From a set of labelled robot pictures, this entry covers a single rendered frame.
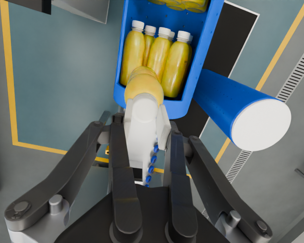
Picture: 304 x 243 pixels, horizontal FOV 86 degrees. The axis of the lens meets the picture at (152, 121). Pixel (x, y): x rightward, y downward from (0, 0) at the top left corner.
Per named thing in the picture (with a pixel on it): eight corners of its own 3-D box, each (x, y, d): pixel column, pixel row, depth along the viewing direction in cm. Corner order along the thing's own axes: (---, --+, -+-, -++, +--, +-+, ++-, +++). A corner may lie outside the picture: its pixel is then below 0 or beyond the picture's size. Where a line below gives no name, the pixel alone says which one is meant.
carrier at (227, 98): (192, 102, 164) (219, 89, 159) (238, 158, 86) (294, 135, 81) (181, 78, 153) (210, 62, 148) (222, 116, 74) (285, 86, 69)
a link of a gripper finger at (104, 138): (119, 148, 16) (87, 144, 15) (123, 124, 20) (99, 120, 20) (121, 135, 15) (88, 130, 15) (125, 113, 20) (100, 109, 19)
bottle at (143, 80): (144, 59, 39) (145, 73, 23) (162, 81, 42) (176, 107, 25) (123, 79, 41) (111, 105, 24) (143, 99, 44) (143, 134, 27)
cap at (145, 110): (145, 88, 24) (145, 91, 22) (162, 106, 25) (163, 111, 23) (126, 105, 25) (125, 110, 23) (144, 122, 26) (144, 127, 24)
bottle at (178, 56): (155, 90, 60) (167, 35, 52) (167, 90, 65) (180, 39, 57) (169, 97, 56) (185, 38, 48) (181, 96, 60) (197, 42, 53)
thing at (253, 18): (149, 140, 199) (149, 147, 186) (197, -5, 138) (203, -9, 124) (187, 149, 208) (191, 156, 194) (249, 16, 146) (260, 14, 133)
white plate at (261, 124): (240, 159, 85) (239, 157, 86) (295, 136, 80) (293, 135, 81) (224, 117, 73) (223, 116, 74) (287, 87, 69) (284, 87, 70)
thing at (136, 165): (125, 162, 96) (122, 183, 82) (126, 157, 94) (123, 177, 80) (142, 165, 97) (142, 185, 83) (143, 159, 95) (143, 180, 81)
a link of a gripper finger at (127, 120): (127, 145, 18) (120, 144, 17) (130, 117, 24) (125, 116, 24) (131, 120, 16) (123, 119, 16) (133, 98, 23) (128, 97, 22)
